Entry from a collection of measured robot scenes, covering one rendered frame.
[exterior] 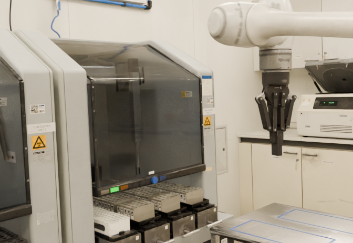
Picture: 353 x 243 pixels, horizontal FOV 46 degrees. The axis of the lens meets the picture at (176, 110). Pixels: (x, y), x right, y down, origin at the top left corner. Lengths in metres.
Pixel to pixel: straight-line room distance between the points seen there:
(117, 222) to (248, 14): 0.96
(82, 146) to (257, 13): 0.84
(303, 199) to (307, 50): 1.32
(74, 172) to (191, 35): 2.28
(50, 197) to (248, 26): 0.90
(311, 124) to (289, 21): 2.69
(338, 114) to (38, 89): 2.58
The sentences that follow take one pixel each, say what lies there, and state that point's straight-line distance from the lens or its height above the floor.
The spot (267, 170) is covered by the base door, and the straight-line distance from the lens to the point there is 3.93.
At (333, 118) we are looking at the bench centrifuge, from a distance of 3.56.
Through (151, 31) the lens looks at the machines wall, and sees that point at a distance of 3.29.
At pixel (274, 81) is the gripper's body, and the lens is 1.17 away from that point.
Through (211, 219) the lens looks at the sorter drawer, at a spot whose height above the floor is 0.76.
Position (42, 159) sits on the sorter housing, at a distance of 1.49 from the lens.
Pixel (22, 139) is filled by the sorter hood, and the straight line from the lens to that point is 1.44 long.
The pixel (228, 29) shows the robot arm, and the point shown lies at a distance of 1.02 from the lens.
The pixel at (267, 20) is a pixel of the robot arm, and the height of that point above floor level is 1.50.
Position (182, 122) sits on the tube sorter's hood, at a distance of 1.87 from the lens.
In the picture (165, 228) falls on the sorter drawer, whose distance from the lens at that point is 1.76.
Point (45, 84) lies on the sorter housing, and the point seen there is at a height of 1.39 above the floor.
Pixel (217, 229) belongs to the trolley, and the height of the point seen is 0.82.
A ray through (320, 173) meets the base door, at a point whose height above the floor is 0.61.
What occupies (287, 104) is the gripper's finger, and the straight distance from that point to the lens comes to 1.24.
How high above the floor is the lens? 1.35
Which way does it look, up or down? 3 degrees down
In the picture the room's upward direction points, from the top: 2 degrees counter-clockwise
